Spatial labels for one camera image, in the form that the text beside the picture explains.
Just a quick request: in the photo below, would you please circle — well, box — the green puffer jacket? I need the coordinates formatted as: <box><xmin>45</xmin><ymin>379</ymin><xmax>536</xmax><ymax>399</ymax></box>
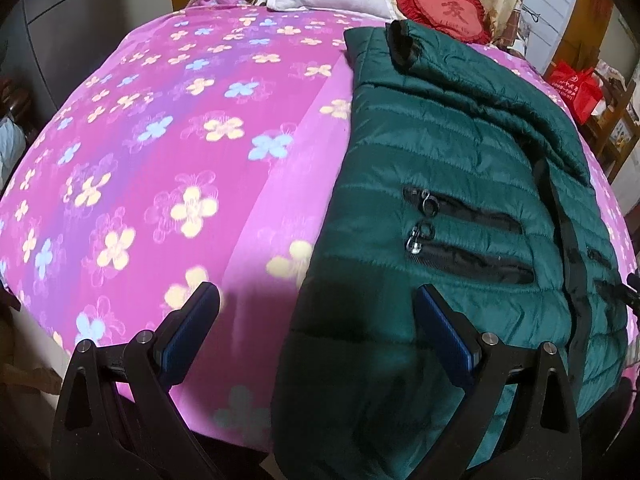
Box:
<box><xmin>270</xmin><ymin>19</ymin><xmax>633</xmax><ymax>480</ymax></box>

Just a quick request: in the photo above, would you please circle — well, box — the wooden chair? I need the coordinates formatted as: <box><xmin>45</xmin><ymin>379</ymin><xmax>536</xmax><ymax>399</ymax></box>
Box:
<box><xmin>582</xmin><ymin>62</ymin><xmax>640</xmax><ymax>182</ymax></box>

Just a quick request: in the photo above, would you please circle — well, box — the red heart-shaped pillow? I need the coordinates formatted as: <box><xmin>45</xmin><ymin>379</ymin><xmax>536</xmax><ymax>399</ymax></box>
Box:
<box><xmin>394</xmin><ymin>0</ymin><xmax>494</xmax><ymax>45</ymax></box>

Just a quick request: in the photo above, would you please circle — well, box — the red shopping bag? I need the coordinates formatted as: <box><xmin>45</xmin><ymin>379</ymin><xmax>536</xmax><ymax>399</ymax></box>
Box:
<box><xmin>548</xmin><ymin>59</ymin><xmax>604</xmax><ymax>124</ymax></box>

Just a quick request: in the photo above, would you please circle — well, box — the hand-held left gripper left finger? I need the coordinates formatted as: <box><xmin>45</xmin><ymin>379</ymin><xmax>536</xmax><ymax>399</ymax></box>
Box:
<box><xmin>51</xmin><ymin>281</ymin><xmax>221</xmax><ymax>480</ymax></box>

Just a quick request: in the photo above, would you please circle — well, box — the white plastic bag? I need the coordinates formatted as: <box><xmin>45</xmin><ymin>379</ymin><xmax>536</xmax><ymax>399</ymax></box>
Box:
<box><xmin>0</xmin><ymin>114</ymin><xmax>27</xmax><ymax>173</ymax></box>

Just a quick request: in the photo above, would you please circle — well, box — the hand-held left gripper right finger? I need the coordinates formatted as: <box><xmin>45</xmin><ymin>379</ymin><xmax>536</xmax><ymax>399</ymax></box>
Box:
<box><xmin>413</xmin><ymin>283</ymin><xmax>583</xmax><ymax>480</ymax></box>

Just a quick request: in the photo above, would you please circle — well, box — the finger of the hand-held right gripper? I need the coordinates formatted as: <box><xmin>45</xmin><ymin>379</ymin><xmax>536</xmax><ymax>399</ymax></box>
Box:
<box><xmin>618</xmin><ymin>273</ymin><xmax>640</xmax><ymax>312</ymax></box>

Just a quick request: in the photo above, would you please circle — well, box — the pink floral bed sheet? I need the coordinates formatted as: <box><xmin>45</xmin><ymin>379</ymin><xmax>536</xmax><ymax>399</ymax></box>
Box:
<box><xmin>0</xmin><ymin>0</ymin><xmax>640</xmax><ymax>441</ymax></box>

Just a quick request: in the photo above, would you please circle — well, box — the grey wardrobe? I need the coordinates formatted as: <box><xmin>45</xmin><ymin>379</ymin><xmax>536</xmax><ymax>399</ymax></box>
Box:
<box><xmin>0</xmin><ymin>0</ymin><xmax>127</xmax><ymax>122</ymax></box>

